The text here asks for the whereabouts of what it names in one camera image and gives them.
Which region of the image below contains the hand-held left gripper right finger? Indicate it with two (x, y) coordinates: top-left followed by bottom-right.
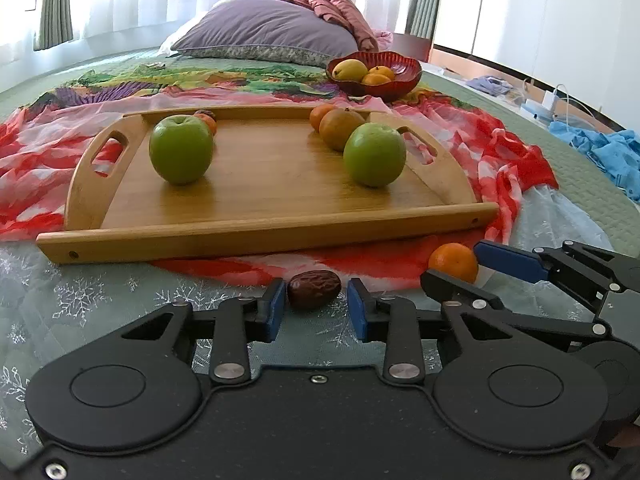
(346, 277), (532, 387)

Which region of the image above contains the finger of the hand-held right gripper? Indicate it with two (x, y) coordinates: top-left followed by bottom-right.
(474, 239), (640, 313)
(421, 268), (615, 350)

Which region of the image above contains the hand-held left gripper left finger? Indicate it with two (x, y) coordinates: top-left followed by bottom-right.
(100, 277), (289, 387)

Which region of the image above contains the wooden tray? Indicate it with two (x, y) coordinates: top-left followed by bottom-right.
(36, 105), (500, 265)

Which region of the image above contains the green apple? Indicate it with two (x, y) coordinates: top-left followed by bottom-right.
(343, 122), (407, 188)
(148, 114), (215, 186)

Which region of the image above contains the large orange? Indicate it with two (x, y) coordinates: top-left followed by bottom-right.
(319, 108), (367, 152)

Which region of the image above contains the blue cloth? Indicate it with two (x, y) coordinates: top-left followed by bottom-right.
(550, 120), (640, 202)

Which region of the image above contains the lilac cloth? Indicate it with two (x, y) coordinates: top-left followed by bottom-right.
(470, 75), (516, 97)

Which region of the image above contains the snowflake lace cloth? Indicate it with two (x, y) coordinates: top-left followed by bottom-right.
(0, 182), (621, 461)

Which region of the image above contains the red glass bowl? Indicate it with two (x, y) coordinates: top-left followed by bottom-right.
(326, 51), (423, 101)

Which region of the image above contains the yellow mango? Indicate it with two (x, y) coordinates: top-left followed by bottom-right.
(333, 59), (370, 82)

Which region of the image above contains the white wardrobe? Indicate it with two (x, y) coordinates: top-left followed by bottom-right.
(432, 0), (640, 126)

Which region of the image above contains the colourful printed scarf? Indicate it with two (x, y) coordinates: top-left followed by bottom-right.
(47, 62), (346, 106)

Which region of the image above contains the red and white scarf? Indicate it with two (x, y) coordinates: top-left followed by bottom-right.
(0, 85), (558, 291)

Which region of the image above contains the purple pillow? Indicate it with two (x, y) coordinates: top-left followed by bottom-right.
(170, 0), (361, 68)

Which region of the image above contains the pink quilt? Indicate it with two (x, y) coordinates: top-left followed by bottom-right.
(292, 0), (393, 53)

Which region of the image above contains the white cable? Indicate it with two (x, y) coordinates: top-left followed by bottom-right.
(555, 82), (601, 116)

